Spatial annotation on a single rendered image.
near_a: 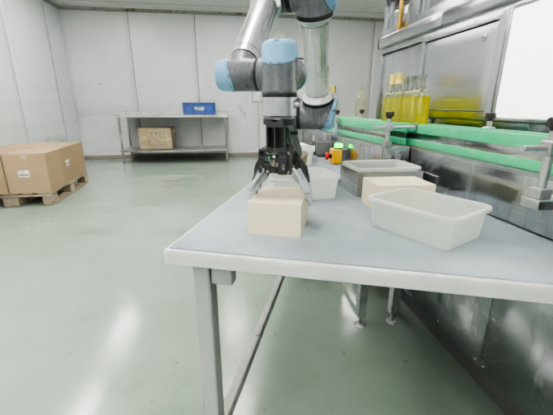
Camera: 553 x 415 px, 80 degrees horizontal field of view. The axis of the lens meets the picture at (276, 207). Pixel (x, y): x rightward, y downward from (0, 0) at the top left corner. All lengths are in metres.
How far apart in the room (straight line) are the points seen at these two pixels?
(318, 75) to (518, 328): 1.05
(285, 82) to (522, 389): 1.18
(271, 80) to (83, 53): 7.03
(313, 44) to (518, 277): 0.86
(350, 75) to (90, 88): 5.16
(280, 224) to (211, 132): 6.49
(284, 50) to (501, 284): 0.58
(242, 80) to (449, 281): 0.61
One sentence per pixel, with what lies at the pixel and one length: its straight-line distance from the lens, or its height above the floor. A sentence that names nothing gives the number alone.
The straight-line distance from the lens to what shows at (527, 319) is 1.32.
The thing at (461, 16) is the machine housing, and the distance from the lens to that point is 1.55.
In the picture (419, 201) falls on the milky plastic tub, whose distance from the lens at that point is 0.92.
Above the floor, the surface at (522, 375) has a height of 0.22.
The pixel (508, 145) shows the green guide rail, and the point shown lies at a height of 0.94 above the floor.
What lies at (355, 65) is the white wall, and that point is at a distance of 7.69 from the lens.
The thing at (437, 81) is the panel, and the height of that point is 1.12.
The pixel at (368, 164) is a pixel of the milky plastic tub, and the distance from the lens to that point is 1.25.
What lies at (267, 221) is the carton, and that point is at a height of 0.78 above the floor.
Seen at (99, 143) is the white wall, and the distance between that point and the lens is 7.62.
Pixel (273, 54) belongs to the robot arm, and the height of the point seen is 1.13.
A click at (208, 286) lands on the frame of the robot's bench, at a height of 0.65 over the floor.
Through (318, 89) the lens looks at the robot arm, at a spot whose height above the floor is 1.09.
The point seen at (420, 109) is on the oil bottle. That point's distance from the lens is 1.41.
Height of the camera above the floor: 1.03
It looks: 17 degrees down
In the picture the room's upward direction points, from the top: straight up
